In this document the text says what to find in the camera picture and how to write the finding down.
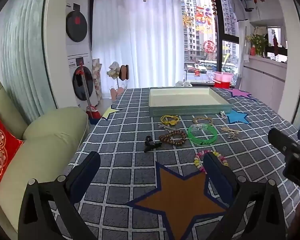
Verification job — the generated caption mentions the checked patterned paper roll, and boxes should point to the checked patterned paper roll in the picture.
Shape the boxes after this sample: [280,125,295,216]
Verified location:
[92,57,103,100]

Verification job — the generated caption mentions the blue star patch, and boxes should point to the blue star patch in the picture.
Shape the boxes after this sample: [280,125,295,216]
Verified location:
[226,110,250,125]

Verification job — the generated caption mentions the pink basin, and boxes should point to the pink basin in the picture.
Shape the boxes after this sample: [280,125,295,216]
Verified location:
[213,71,233,80]

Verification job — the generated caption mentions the red bucket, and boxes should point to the red bucket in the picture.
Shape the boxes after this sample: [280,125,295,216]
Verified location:
[213,79,233,89]

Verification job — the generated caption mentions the black claw hair clip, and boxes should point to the black claw hair clip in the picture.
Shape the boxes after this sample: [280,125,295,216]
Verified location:
[144,135,163,153]

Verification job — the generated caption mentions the orange star patch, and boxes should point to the orange star patch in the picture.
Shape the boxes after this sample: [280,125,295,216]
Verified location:
[126,162,228,240]

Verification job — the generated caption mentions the green translucent bracelet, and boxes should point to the green translucent bracelet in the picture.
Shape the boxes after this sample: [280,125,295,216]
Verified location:
[187,124,218,147]

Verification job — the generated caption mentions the potted flower plant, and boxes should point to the potted flower plant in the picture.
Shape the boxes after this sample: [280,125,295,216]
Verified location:
[246,34,268,55]

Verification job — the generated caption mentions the teal jewelry tray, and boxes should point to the teal jewelry tray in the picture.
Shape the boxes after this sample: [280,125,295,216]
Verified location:
[148,87,233,117]

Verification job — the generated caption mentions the brown spiral hair tie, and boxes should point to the brown spiral hair tie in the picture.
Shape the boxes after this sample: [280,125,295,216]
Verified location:
[192,116,214,125]

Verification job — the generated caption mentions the red window decoration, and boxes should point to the red window decoration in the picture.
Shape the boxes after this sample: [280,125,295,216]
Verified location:
[182,7,215,53]

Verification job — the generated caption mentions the red mop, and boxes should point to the red mop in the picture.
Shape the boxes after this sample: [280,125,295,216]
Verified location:
[76,65,102,120]

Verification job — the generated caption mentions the yellow star patch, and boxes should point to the yellow star patch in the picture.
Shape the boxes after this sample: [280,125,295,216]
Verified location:
[102,107,122,120]

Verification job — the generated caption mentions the white tumble dryer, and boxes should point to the white tumble dryer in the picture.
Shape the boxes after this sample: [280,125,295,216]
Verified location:
[66,2,92,55]

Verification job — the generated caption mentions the pale green sofa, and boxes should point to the pale green sofa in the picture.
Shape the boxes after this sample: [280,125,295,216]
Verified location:
[0,76,89,233]

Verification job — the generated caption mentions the white sheer curtain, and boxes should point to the white sheer curtain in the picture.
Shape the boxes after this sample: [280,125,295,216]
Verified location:
[91,0,185,98]

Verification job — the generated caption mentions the colourful bead bracelet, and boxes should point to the colourful bead bracelet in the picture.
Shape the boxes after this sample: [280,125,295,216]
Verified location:
[194,149,228,174]

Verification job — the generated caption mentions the white low cabinet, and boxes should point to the white low cabinet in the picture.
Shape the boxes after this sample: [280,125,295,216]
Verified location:
[242,55,288,115]

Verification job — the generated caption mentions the purple star patch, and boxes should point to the purple star patch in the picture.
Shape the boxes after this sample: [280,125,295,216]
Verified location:
[226,88,253,99]

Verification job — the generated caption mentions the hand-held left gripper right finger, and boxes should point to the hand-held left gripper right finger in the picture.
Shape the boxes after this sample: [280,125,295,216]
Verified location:
[202,152,294,240]

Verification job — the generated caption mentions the white washing machine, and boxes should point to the white washing machine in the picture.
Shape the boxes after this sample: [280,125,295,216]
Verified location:
[67,54,100,108]

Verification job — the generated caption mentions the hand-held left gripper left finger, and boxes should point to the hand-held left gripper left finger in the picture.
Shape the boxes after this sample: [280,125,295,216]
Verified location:
[18,151,101,240]

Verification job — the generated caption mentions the slipper rack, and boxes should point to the slipper rack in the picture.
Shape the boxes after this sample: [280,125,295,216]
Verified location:
[106,61,130,99]

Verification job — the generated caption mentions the grey green curtain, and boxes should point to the grey green curtain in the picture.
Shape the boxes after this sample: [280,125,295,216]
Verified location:
[1,0,58,117]

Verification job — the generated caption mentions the silver metal hair clips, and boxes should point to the silver metal hair clips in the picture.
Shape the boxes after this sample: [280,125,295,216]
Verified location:
[158,124,178,132]

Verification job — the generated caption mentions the brown wooden bead bracelet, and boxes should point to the brown wooden bead bracelet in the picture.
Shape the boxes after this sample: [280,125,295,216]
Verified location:
[159,130,187,147]

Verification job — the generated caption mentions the yellow hair tie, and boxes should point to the yellow hair tie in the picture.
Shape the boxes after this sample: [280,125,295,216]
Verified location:
[161,114,179,126]

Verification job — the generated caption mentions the red embroidered cushion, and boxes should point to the red embroidered cushion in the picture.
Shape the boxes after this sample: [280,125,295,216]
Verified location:
[0,106,24,197]

